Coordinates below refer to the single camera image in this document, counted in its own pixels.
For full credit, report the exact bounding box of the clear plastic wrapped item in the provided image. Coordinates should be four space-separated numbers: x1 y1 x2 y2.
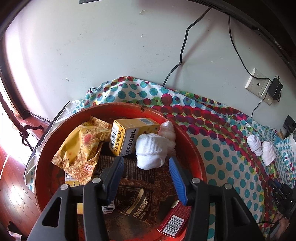
158 120 176 156

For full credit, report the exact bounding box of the dark brown snack packet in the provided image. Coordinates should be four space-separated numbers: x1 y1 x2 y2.
94 155 179 223

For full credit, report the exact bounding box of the dark red cigarette box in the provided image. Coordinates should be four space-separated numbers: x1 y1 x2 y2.
157 200 191 238

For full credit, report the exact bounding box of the polka dot bed sheet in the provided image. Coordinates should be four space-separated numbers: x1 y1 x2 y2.
24 76 281 235

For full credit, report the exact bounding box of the yellow medicine box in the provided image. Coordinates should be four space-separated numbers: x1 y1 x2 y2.
109 118 160 156

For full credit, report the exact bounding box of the white sock with cuff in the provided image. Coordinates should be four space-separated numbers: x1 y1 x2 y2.
135 133 168 170

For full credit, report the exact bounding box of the red round tray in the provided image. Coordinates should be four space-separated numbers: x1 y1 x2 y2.
33 102 208 241

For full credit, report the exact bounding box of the golden snack wrapper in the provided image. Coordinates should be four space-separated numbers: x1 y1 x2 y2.
51 116 112 185

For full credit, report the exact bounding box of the white wall socket plate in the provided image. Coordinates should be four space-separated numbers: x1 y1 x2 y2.
245 68 273 105

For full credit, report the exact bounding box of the black adapter cable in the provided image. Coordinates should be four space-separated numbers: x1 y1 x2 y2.
250 98 269 119

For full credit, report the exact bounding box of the black monitor cable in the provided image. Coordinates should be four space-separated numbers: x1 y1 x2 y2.
162 6 212 88

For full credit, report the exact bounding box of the black curved monitor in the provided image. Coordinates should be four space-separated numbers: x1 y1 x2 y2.
196 0 295 75

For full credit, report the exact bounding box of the yellow cartoon face box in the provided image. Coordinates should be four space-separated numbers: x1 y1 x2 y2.
65 173 82 187

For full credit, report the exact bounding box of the black power adapter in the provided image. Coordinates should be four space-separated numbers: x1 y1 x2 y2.
268 76 283 102

